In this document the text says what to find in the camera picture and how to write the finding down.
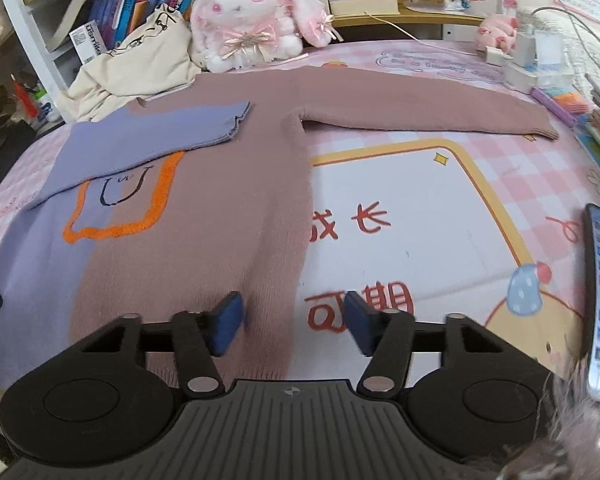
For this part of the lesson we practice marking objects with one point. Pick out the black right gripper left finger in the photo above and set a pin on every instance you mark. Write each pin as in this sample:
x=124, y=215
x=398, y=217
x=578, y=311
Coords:
x=200, y=337

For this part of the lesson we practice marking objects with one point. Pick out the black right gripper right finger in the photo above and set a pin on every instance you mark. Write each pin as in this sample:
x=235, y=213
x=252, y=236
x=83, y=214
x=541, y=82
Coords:
x=384, y=336

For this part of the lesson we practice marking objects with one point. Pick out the pink and purple knit sweater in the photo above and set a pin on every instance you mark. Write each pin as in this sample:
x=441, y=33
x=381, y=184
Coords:
x=167, y=206

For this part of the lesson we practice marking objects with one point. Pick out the pink checkered cartoon mat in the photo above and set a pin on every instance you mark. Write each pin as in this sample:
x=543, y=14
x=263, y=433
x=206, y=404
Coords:
x=430, y=223

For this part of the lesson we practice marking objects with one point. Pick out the fluffy pink sleeve cuff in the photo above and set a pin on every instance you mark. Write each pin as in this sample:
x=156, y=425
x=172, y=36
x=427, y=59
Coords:
x=571, y=448

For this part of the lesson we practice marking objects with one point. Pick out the cream canvas tote bag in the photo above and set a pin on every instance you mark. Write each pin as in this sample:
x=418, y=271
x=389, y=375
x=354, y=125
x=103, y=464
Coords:
x=155, y=58

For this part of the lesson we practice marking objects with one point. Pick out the purple pen case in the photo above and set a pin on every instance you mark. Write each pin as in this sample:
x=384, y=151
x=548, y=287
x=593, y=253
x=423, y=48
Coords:
x=543, y=98

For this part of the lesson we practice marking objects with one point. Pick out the white charger box stack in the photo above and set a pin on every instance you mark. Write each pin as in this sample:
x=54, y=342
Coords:
x=536, y=60

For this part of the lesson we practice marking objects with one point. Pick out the white pink bunny plush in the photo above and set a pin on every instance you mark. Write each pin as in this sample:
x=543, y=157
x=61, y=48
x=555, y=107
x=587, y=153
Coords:
x=239, y=34

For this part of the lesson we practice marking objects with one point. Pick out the small pink pig plush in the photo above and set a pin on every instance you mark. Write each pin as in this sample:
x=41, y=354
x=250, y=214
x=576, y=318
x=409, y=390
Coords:
x=498, y=31

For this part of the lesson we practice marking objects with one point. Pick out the white bookshelf frame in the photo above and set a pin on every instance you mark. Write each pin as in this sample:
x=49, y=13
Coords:
x=35, y=22

